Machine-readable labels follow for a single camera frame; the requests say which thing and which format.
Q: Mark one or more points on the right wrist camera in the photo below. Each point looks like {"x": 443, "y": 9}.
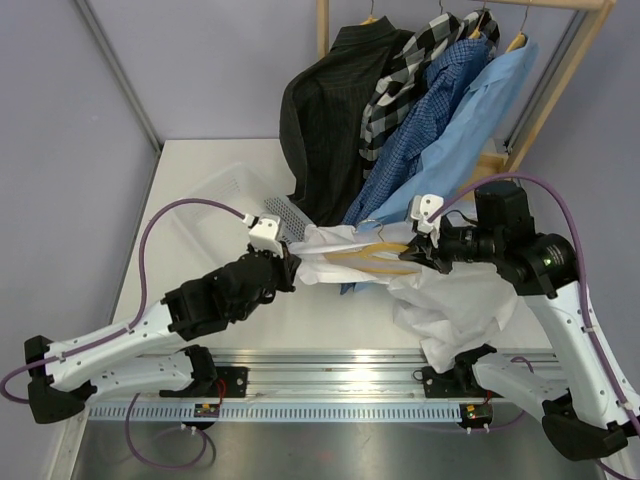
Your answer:
{"x": 422, "y": 213}

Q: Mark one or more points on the blue plaid shirt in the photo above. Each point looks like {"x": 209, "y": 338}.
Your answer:
{"x": 446, "y": 79}

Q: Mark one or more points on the yellow hanger of white shirt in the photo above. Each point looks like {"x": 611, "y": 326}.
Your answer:
{"x": 381, "y": 258}

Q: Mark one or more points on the aluminium corner frame post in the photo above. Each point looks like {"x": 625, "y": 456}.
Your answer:
{"x": 108, "y": 53}

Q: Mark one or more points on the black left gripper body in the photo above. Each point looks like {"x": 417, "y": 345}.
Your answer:
{"x": 280, "y": 277}

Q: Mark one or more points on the aluminium rail base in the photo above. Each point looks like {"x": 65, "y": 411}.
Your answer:
{"x": 314, "y": 376}

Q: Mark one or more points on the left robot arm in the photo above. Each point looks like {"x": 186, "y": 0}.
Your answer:
{"x": 156, "y": 350}

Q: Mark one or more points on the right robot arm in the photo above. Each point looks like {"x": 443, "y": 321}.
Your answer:
{"x": 599, "y": 411}

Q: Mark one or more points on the wooden clothes rack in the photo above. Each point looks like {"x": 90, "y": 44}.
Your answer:
{"x": 572, "y": 26}

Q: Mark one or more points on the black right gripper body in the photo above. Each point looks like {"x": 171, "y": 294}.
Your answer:
{"x": 454, "y": 244}

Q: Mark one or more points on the white slotted cable duct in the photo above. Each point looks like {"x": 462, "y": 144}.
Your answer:
{"x": 195, "y": 412}

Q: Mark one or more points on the light blue shirt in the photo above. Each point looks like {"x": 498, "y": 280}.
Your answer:
{"x": 489, "y": 86}

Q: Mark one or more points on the black white checkered shirt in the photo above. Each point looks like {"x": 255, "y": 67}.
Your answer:
{"x": 402, "y": 83}

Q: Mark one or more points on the black pinstripe shirt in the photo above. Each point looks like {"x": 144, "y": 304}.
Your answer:
{"x": 320, "y": 118}

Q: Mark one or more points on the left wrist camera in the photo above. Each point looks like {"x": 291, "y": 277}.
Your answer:
{"x": 264, "y": 231}

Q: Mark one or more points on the hanger of black shirt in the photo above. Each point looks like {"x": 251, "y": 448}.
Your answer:
{"x": 371, "y": 18}

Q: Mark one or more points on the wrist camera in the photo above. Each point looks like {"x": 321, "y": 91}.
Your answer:
{"x": 422, "y": 213}
{"x": 264, "y": 231}

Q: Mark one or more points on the white plastic laundry basket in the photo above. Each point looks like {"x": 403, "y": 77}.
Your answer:
{"x": 219, "y": 236}

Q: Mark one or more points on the hanger of plaid shirt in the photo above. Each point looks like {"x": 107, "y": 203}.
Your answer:
{"x": 483, "y": 24}

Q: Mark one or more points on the yellow hanger of blue shirt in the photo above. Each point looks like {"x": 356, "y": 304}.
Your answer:
{"x": 521, "y": 38}

